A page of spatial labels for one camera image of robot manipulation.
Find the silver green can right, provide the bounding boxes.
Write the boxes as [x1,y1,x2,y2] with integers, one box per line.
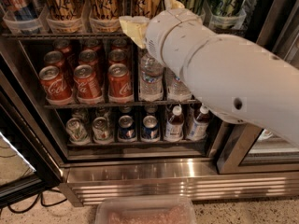
[93,117,111,141]

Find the second row right cola can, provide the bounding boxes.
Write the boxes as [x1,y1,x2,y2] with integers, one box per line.
[108,49,128,66]

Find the silver green can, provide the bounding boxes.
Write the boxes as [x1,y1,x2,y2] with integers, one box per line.
[93,117,111,141]
[66,118,90,145]

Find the second row cola can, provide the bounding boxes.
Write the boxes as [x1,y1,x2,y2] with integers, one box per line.
[108,49,128,66]
[43,50,75,86]
[78,49,103,84]

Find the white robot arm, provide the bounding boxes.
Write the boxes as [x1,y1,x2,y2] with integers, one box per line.
[119,7,299,145]

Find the front middle water bottle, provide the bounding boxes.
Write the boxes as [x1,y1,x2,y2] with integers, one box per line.
[165,68,192,101]

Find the front left cola can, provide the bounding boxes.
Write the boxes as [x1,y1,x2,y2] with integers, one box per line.
[39,65,72,101]

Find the stainless steel fridge base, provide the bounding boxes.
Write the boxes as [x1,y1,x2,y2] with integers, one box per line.
[59,159,299,206]

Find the front middle cola can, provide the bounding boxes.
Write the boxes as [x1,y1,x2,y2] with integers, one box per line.
[74,64,102,99]

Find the clear plastic bin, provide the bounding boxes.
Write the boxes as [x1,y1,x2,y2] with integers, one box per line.
[94,195,196,224]

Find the blue pepsi can left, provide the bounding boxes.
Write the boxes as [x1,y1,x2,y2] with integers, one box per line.
[118,115,135,140]

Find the brown drink bottle left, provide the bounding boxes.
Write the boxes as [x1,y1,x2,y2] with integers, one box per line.
[164,105,184,142]

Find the top wire shelf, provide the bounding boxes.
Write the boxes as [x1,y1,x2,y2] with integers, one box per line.
[2,32,126,40]

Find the blue pepsi can right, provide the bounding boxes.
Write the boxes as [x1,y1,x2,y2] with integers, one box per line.
[141,115,159,140]

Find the water bottle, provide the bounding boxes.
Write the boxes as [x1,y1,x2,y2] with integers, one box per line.
[139,53,164,102]
[165,68,192,101]

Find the black cable on floor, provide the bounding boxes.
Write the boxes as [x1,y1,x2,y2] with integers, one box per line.
[6,189,68,215]

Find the fridge glass sliding door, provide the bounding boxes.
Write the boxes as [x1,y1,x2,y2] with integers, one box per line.
[217,123,299,175]

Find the brown drink bottle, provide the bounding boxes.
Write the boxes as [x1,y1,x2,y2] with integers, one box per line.
[186,105,211,141]
[164,105,184,142]

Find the brown drink bottle right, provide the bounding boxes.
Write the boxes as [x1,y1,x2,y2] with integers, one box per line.
[186,105,211,141]

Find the second row left cola can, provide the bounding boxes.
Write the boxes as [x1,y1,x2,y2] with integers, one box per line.
[43,50,75,86]

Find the front right cola can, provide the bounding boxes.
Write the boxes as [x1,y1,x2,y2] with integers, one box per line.
[108,63,133,98]

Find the front left water bottle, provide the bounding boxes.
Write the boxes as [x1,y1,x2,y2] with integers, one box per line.
[139,53,164,102]

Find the second row middle cola can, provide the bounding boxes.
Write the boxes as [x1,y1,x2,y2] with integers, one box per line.
[78,49,103,84]

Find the white can behind glass door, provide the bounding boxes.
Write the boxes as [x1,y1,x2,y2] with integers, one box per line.
[258,129,273,141]

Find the silver green can left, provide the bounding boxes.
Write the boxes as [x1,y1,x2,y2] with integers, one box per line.
[66,118,90,145]

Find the blue pepsi can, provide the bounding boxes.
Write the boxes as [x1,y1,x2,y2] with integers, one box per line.
[118,115,135,140]
[141,115,159,140]

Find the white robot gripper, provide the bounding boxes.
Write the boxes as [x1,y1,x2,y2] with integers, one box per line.
[119,0,202,68]

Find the blue red can top-left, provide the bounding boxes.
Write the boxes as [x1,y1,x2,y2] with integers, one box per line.
[1,0,37,21]

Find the orange can column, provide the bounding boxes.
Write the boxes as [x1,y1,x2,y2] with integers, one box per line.
[132,0,162,19]
[90,0,120,21]
[46,0,84,21]

